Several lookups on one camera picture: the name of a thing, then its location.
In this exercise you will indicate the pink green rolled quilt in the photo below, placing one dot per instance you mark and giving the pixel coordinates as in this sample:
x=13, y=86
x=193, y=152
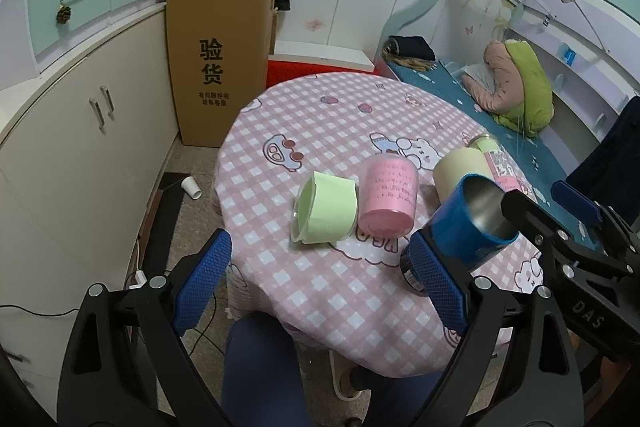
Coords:
x=523, y=99

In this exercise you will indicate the white paper cup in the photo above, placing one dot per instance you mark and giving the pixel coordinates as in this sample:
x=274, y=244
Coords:
x=191, y=187

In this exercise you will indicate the pink green tin can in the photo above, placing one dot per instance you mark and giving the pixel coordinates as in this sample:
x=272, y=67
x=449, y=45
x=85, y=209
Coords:
x=499, y=165

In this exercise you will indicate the red storage box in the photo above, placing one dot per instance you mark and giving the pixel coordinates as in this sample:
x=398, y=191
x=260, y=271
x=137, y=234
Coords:
x=281, y=71

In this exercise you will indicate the blue metal cup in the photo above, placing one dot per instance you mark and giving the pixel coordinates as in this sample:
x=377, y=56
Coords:
x=469, y=226

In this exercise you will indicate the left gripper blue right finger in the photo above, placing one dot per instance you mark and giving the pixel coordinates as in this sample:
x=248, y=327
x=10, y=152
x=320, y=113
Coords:
x=429, y=267

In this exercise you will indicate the small blue box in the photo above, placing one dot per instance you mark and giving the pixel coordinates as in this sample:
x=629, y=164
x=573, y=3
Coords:
x=566, y=54

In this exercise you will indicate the pink cup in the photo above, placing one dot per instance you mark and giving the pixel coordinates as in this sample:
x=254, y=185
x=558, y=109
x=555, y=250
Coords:
x=387, y=191

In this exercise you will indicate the cream yellow cup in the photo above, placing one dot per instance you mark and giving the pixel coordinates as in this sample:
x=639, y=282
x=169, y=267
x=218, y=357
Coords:
x=454, y=166

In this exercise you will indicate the white pillow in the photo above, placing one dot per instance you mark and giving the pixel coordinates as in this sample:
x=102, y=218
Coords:
x=481, y=74

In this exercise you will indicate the folded dark clothes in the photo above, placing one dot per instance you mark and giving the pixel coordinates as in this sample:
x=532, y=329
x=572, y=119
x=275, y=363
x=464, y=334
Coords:
x=412, y=52

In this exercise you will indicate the white board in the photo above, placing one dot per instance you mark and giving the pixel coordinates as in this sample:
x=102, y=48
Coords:
x=320, y=54

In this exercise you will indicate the light green cup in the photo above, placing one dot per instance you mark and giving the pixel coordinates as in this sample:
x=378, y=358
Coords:
x=325, y=209

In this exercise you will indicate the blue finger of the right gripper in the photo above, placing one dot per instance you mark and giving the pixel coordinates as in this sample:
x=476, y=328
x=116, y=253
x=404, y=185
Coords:
x=578, y=205

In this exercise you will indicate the beige low cabinet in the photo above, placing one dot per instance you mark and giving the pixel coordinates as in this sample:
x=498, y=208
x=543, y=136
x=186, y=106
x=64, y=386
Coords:
x=80, y=158

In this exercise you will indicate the blue trouser leg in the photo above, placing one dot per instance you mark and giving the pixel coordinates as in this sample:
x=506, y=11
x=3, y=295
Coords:
x=262, y=385

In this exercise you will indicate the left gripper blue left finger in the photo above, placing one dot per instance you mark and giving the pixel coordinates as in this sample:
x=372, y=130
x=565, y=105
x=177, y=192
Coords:
x=196, y=278

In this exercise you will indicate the teal patterned bed mattress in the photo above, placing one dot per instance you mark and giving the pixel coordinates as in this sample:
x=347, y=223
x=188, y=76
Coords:
x=540, y=164

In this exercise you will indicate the brown cardboard box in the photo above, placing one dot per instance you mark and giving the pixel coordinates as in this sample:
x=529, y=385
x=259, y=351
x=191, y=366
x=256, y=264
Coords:
x=218, y=59

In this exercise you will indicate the pink checkered tablecloth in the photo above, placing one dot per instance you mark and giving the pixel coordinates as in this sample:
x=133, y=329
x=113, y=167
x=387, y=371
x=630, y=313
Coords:
x=348, y=296

